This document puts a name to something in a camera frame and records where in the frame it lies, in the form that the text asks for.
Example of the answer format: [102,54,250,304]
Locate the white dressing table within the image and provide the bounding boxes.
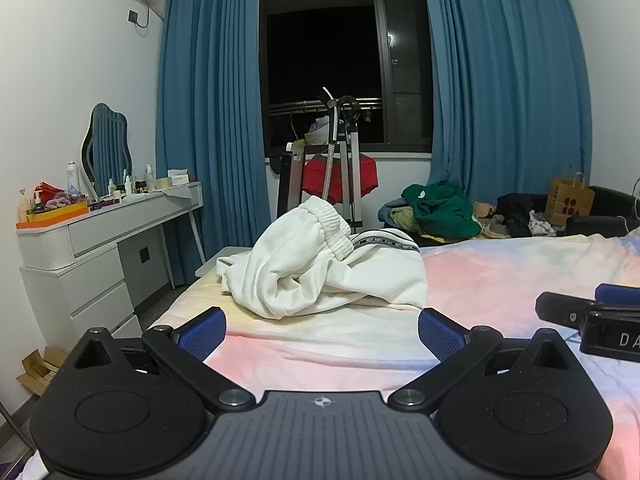
[67,181,207,306]

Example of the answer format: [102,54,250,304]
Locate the dark window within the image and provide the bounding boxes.
[257,0,433,153]

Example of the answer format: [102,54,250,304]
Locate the orange tray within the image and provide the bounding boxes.
[16,201,90,224]

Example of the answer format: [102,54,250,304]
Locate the white side table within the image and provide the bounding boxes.
[194,246,227,278]

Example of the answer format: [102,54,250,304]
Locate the red garment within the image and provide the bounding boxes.
[301,155,379,200]

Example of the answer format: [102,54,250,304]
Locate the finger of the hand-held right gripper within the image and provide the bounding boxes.
[595,283,640,308]
[535,291,601,332]

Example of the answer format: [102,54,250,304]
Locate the silver tripod stand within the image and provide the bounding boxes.
[320,86,363,228]

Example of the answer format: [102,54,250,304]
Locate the black sofa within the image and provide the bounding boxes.
[378,185,640,248]

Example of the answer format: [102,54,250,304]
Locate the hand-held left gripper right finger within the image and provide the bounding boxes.
[388,307,572,409]

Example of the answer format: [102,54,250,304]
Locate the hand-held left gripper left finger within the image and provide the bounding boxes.
[75,306,256,409]

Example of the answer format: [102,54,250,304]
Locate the white pants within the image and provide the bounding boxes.
[215,195,430,320]

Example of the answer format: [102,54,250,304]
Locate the white drawer cabinet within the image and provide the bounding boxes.
[20,237,143,343]

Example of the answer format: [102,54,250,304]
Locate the metal railing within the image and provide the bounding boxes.
[270,96,383,116]

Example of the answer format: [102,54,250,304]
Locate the pastel bed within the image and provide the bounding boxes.
[10,230,640,480]

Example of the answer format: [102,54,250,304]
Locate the wavy mirror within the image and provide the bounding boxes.
[81,103,135,200]

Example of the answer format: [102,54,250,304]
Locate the brown paper bag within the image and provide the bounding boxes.
[544,166,596,226]

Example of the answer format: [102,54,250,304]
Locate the cardboard box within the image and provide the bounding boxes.
[16,347,68,396]

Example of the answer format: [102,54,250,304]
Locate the folded black white stand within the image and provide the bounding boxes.
[276,142,306,213]

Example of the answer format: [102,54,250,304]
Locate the green garment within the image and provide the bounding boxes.
[401,181,483,238]

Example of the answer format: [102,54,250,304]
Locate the white ribbed storage box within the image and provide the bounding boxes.
[17,225,76,271]

